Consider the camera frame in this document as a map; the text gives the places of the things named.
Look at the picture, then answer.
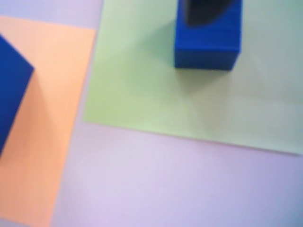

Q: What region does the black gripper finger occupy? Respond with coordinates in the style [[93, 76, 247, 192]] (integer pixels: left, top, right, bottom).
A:
[[183, 0, 236, 27]]

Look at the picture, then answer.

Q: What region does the small blue cube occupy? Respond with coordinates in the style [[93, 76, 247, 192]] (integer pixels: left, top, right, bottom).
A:
[[174, 0, 244, 71]]

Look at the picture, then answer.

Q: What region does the green paper square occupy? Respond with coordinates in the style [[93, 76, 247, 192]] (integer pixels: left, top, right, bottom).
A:
[[81, 0, 303, 156]]

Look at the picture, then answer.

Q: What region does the orange paper square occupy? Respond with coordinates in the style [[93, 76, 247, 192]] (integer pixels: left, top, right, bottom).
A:
[[0, 16, 97, 227]]

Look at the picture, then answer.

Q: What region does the large blue cube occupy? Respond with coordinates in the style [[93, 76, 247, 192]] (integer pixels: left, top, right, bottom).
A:
[[0, 34, 36, 159]]

